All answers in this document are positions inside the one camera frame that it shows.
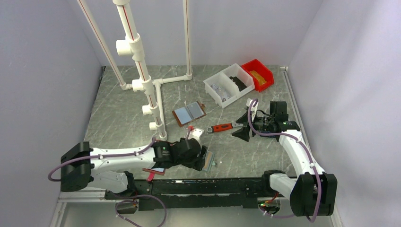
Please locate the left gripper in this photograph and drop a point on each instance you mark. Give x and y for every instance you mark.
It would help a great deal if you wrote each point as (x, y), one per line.
(197, 162)

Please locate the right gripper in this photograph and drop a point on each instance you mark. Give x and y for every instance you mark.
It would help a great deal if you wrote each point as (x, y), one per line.
(243, 132)

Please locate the yellow item in red bin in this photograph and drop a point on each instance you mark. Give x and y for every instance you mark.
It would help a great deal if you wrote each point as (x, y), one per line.
(258, 77)

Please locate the brown card holder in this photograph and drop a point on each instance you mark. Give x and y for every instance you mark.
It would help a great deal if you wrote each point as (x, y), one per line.
(189, 113)

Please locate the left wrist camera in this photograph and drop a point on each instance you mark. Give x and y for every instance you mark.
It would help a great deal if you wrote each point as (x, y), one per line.
(195, 133)

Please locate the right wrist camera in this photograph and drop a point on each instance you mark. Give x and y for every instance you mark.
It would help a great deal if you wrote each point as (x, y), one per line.
(253, 105)

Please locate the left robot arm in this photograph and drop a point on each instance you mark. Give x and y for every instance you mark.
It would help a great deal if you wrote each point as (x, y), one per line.
(83, 166)

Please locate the black part in bin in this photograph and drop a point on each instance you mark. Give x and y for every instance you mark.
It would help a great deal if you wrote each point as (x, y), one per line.
(239, 83)

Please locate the orange credit card in holder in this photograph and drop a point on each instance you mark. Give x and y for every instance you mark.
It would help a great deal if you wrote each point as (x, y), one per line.
(208, 158)

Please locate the white divided bin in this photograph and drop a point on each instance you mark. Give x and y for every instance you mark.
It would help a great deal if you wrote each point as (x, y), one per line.
(222, 79)

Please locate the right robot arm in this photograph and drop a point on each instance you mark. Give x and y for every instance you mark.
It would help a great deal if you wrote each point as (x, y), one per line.
(313, 192)

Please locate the red card holder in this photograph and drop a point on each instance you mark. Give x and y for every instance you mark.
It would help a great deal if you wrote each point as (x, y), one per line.
(156, 171)

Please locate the white pvc pipe frame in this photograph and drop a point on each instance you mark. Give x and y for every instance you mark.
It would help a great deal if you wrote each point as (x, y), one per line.
(132, 46)

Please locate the grey parts in bin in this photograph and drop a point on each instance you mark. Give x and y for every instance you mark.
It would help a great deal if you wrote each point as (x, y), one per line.
(222, 93)

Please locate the red plastic bin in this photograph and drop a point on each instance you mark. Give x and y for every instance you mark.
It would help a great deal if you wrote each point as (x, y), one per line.
(256, 65)

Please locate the red handled adjustable wrench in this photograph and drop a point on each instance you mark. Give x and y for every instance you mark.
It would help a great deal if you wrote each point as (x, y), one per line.
(223, 127)

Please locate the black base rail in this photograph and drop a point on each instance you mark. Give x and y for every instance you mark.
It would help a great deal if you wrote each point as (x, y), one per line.
(245, 192)

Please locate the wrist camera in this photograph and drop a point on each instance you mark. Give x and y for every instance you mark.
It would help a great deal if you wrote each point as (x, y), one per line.
(195, 133)
(253, 105)

